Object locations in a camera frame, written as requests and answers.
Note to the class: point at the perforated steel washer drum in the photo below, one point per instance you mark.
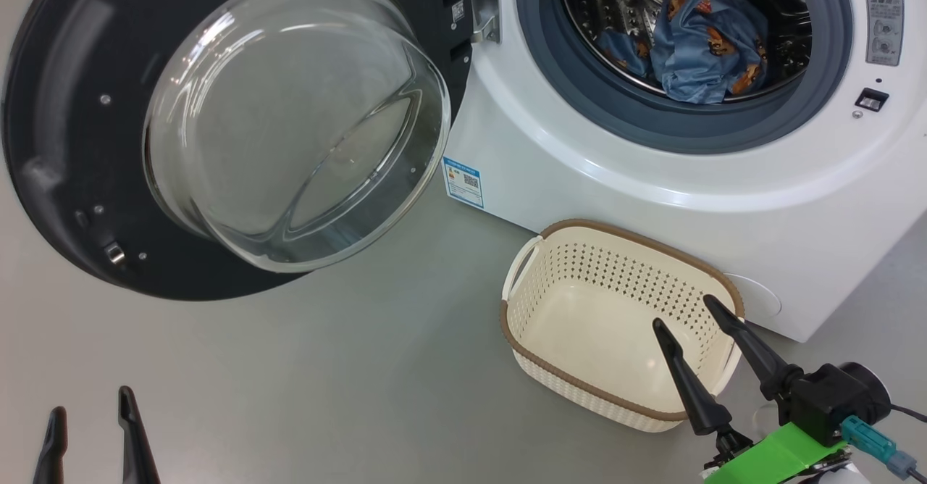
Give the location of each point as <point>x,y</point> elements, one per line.
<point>615,2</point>

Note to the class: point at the black round glass washer door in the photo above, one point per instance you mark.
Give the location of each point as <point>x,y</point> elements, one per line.
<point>72,107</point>

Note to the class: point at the white front-load washing machine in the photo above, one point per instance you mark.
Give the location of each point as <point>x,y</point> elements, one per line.
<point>652,194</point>

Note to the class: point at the black door latch socket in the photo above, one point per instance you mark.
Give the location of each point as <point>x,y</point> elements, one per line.
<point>872,100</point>

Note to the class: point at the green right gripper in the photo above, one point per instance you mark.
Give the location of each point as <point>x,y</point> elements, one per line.
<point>775,459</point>

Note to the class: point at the grey warning sticker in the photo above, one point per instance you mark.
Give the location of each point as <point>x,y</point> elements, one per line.
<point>884,24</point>

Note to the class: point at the silver metal door hinge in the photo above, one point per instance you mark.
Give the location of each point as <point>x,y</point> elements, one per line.
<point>484,20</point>

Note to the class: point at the blue energy label sticker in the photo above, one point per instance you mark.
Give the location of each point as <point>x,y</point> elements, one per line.
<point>463,182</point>

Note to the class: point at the cream perforated laundry basket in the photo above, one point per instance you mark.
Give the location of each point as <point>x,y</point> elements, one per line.
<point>579,339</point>

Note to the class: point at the round white filter cover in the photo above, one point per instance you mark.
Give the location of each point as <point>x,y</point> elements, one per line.
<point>765,299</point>

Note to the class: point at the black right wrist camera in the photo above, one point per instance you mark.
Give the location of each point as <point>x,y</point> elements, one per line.
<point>833,397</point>

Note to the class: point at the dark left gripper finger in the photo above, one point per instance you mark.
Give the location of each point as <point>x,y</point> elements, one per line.
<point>136,448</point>
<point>52,455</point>

